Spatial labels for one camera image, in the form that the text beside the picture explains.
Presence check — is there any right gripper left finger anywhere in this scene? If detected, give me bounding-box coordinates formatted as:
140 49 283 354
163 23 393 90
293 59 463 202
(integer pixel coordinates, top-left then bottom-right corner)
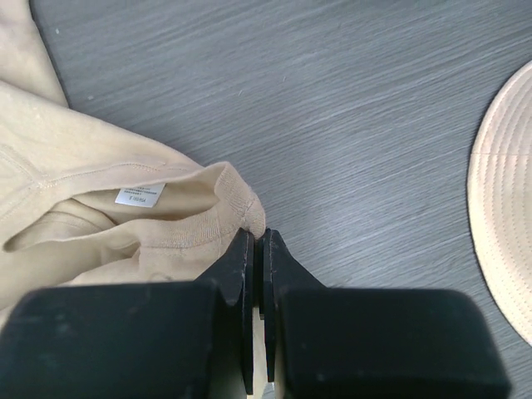
1 230 254 398

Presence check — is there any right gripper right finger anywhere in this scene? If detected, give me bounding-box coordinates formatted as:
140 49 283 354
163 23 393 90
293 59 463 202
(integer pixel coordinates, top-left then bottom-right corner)
259 230 511 398

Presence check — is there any beige t shirt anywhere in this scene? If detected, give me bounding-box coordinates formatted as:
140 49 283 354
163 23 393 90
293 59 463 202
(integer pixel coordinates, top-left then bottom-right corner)
1 1 267 398

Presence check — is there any beige bucket hat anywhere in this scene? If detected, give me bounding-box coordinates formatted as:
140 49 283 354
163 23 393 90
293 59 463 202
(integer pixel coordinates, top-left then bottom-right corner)
467 64 531 342

